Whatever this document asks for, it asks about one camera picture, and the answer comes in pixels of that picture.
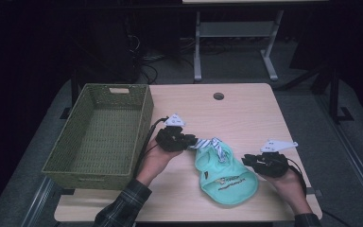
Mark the person's right hand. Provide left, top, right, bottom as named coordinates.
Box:
left=261, top=169, right=313, bottom=217

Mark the black metal stand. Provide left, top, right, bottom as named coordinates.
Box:
left=326, top=64, right=355, bottom=125
left=59, top=69, right=80, bottom=120

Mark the right hand-held gripper black cable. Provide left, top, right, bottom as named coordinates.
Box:
left=283, top=157, right=354, bottom=227

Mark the hand-held gripper black cable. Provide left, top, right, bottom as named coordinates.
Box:
left=133, top=116, right=170, bottom=178
left=283, top=157, right=354, bottom=227

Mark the left hand-held gripper black cable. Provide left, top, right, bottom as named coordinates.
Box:
left=133, top=116, right=170, bottom=178

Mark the grey metal table frame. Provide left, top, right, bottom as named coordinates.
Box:
left=193, top=9, right=285, bottom=83

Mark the teal pet shirt striped collar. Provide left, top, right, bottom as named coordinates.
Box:
left=188, top=136, right=260, bottom=206

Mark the grey tape strip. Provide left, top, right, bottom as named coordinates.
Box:
left=305, top=187, right=323, bottom=197

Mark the person's left hand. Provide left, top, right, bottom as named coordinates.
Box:
left=135, top=139, right=184, bottom=187

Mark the tangle of floor cables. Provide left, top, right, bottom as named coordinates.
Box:
left=124, top=33, right=197, bottom=85

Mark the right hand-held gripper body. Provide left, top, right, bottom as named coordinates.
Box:
left=252, top=140, right=299, bottom=179

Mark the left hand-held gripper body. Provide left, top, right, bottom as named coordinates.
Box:
left=155, top=113, right=189, bottom=153

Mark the green woven basket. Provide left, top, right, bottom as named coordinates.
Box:
left=41, top=82, right=155, bottom=192

